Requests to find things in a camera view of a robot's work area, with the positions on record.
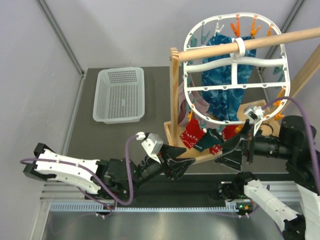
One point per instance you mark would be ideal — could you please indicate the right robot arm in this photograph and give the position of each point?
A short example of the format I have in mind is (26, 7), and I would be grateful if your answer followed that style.
(294, 145)

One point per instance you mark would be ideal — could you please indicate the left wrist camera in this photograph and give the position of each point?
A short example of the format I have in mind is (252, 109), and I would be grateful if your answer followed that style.
(151, 143)

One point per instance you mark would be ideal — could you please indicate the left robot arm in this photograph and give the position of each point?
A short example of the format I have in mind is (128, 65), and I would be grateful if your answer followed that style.
(106, 179)

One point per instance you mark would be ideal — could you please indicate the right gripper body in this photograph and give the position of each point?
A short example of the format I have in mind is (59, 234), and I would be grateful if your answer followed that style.
(248, 141)

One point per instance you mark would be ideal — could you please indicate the white plastic basket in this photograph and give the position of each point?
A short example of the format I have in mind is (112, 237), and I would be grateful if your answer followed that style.
(119, 96)

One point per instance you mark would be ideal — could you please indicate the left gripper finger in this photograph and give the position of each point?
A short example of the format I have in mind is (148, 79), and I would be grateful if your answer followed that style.
(172, 152)
(179, 166)

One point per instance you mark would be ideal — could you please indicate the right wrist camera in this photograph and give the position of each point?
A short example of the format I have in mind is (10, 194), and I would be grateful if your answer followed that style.
(256, 116)

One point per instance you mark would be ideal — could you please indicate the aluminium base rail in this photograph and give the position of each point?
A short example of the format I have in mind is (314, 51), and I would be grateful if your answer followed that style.
(63, 198)

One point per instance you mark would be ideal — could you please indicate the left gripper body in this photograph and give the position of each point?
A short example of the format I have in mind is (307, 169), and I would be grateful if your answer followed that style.
(163, 160)

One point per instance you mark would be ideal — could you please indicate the green sock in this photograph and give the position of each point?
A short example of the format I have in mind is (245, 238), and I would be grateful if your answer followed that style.
(210, 138)

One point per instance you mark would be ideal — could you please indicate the red patterned sock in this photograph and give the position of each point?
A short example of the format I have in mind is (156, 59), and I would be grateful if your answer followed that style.
(192, 134)
(227, 133)

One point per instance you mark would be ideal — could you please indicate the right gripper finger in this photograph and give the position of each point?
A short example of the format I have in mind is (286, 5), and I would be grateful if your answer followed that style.
(231, 144)
(231, 159)

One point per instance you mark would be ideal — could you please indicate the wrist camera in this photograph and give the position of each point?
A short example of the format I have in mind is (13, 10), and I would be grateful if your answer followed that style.
(256, 116)
(151, 143)

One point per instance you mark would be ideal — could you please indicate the white clip hanger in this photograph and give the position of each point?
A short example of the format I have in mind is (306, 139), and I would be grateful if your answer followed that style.
(215, 88)

